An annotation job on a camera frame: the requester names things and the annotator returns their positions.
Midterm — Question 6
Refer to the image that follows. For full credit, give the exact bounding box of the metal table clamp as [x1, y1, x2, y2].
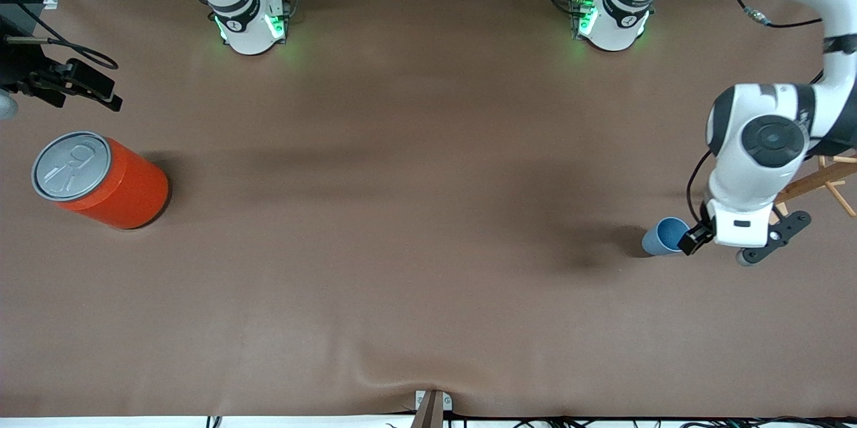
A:
[410, 389, 453, 428]

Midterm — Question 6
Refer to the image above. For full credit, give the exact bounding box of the red can with grey lid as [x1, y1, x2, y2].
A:
[31, 131, 169, 230]

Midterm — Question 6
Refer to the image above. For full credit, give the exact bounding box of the wooden cup rack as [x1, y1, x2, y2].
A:
[769, 153, 857, 228]

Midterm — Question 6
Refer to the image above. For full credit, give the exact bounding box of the brown table mat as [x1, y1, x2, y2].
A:
[0, 0, 857, 419]

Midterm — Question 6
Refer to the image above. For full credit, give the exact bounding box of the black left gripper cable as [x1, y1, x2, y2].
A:
[686, 0, 826, 222]

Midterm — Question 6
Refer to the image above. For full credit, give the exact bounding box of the light blue plastic cup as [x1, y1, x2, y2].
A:
[641, 216, 691, 257]

